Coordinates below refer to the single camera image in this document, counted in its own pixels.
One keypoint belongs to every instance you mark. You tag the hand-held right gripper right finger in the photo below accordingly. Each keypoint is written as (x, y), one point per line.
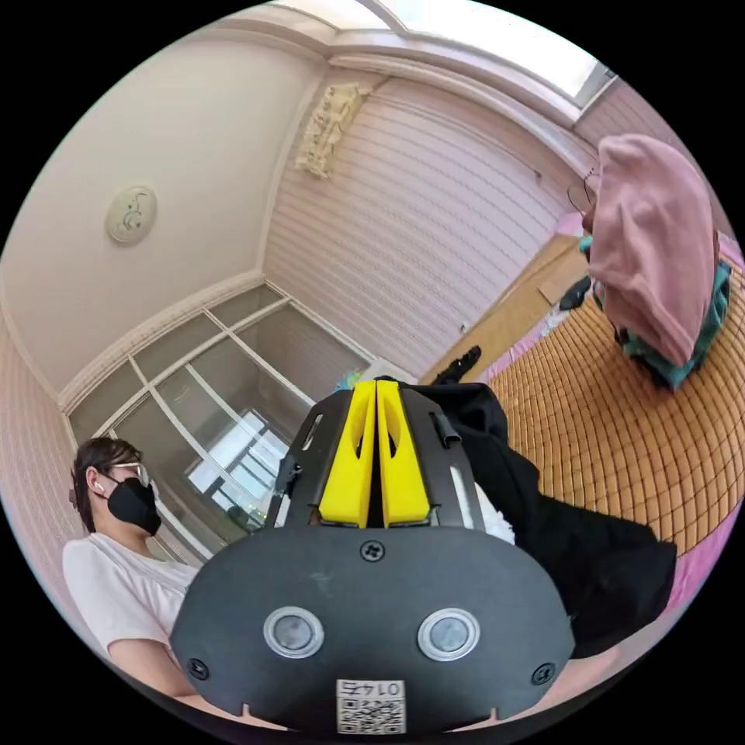
(404, 465)

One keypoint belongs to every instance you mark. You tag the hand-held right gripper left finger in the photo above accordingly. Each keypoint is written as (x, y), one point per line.
(349, 465)

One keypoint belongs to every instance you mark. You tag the black long pants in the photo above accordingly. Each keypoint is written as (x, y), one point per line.
(570, 541)

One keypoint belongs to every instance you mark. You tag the wooden headboard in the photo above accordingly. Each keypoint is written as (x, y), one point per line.
(518, 308)

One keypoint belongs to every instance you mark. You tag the bed with woven mat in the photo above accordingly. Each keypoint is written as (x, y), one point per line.
(617, 431)

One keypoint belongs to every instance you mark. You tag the person's body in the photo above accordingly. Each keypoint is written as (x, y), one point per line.
(125, 559)

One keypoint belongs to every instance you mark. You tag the pile of clothes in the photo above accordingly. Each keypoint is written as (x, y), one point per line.
(655, 256)

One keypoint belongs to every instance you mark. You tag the round ceiling lamp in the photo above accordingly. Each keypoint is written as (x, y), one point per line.
(131, 213)

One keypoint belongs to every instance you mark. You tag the window with white frame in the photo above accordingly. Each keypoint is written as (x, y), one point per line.
(204, 407)

